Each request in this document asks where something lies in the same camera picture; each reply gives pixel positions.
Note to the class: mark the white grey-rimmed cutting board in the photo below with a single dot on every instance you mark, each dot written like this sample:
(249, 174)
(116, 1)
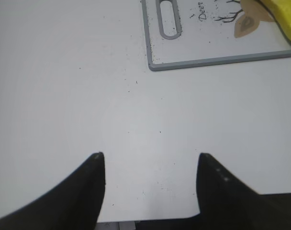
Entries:
(196, 33)

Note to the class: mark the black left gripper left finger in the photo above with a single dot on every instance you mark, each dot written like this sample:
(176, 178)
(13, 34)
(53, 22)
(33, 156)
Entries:
(74, 204)

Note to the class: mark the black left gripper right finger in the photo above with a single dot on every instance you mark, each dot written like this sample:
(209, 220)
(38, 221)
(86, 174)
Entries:
(227, 203)

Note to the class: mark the yellow plastic banana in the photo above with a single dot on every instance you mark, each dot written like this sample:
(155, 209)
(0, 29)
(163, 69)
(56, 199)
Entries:
(278, 11)

